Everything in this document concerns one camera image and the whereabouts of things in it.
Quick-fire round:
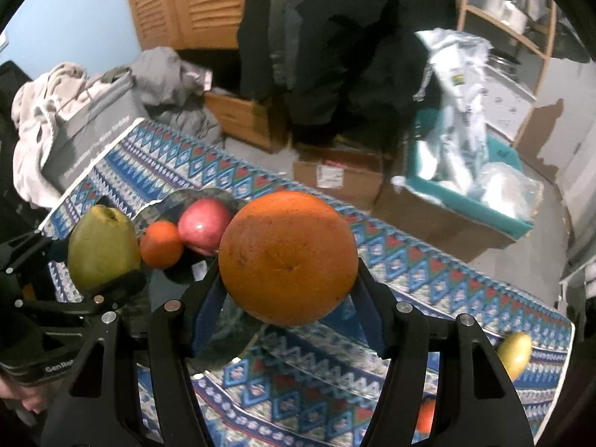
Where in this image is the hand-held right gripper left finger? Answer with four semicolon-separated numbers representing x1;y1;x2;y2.
39;256;225;447

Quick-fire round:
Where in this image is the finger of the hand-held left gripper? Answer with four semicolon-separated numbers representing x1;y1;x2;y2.
0;230;70;275
14;267;147;320

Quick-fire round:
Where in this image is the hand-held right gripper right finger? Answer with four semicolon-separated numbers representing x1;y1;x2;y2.
345;256;536;447

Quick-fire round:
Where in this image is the dark green glass plate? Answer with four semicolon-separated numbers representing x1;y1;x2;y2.
123;187;268;368

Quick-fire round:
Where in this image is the green pear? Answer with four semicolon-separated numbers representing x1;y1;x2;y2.
67;205;143;292

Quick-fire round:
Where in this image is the small orange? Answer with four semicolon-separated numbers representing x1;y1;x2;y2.
140;220;184;270
416;398;438;433

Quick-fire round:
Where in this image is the pink red apple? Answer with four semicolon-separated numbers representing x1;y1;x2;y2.
178;198;234;257

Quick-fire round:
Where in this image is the large orange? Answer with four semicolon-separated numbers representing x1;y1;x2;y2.
218;191;359;327

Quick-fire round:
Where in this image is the yellow mango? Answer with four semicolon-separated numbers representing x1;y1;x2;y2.
496;332;533;381

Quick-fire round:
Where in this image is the person's left hand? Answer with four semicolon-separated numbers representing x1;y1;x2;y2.
0;372;50;427

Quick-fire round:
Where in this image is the blue patterned tablecloth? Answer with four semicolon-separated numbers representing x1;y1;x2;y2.
39;118;576;447

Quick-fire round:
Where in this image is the pale pink robe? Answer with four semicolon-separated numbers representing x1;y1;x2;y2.
12;62;101;206

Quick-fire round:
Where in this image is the black bag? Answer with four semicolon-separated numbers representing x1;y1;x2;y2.
0;60;29;243

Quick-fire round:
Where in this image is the large cardboard box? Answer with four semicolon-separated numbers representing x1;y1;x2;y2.
372;181;517;264

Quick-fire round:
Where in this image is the grey fabric storage bag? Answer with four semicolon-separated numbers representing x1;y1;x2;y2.
42;72;150;194

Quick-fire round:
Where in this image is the small cardboard box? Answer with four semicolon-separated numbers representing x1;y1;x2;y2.
292;142;387;211

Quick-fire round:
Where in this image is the teal plastic bin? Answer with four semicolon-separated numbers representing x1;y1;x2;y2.
391;107;535;238

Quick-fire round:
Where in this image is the clear plastic bag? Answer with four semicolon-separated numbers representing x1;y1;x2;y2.
475;162;544;221

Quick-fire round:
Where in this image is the wooden wardrobe drawer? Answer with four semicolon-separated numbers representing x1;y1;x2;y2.
204;91;292;152

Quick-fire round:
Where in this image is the white shoe rack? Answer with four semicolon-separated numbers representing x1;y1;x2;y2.
556;223;596;317

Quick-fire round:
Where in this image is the grey clothing pile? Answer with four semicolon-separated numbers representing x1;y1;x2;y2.
130;47;224;145

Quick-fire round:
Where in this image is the white plant-print bag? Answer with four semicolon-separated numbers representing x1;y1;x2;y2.
413;28;494;196

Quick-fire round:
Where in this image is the white drawer box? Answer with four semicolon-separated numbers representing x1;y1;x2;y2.
484;63;537;141

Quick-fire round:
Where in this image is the black hooded coat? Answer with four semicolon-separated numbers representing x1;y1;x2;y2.
237;0;459;145

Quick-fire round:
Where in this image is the metal pot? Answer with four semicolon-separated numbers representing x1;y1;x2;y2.
488;53;523;75

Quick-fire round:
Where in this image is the wooden louvered wardrobe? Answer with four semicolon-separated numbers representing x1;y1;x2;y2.
121;0;252;51

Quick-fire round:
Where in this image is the wooden shelf rack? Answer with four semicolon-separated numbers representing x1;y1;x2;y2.
456;0;559;146

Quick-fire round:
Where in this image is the grey jacket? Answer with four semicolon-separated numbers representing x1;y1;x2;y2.
270;0;303;42

